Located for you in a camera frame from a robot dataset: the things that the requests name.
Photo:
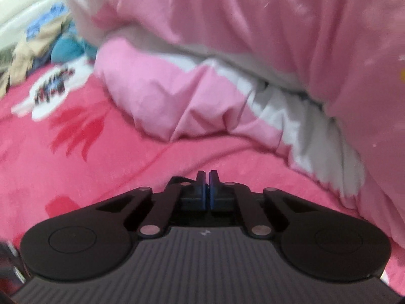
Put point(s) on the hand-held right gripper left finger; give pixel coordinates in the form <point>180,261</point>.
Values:
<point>202,196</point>

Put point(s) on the pink floral bed sheet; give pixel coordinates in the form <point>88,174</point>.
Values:
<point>95,171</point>

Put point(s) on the white bed frame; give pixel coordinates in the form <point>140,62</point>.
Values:
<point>19,3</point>

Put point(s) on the pink and white comforter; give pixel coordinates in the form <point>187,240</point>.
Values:
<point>221,22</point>

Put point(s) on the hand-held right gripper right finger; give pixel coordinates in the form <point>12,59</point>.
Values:
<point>214,196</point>

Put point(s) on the blue patterned quilt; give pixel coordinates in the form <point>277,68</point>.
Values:
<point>68,49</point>

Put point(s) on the pile of beige and blue clothes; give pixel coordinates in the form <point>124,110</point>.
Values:
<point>25,60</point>

